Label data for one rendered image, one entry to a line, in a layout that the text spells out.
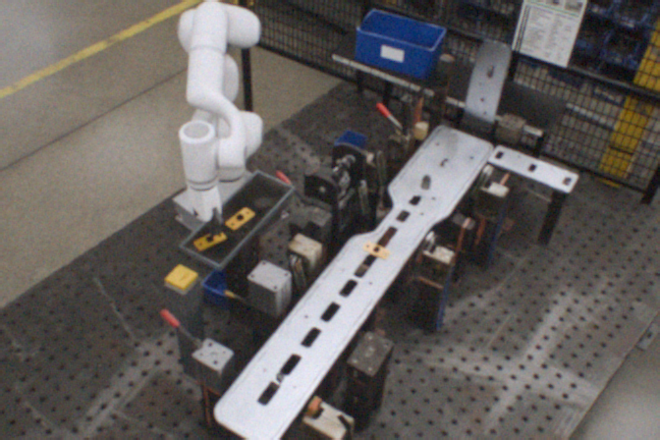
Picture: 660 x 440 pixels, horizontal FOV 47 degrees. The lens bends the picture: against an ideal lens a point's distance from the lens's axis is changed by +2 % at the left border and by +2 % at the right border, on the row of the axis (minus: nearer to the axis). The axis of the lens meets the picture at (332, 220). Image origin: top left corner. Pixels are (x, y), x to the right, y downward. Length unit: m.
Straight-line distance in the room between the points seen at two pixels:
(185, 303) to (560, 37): 1.61
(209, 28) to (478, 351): 1.29
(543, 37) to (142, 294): 1.65
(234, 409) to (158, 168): 2.30
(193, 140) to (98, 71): 3.05
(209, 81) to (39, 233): 2.12
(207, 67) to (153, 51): 3.02
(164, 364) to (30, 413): 0.39
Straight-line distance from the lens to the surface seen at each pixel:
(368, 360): 2.03
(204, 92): 1.91
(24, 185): 4.17
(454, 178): 2.58
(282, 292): 2.10
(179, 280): 2.04
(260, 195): 2.23
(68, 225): 3.90
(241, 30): 2.12
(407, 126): 2.57
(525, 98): 2.93
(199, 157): 1.85
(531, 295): 2.69
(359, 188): 2.36
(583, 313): 2.70
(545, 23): 2.86
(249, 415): 1.98
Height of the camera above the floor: 2.72
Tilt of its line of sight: 46 degrees down
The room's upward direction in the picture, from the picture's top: 3 degrees clockwise
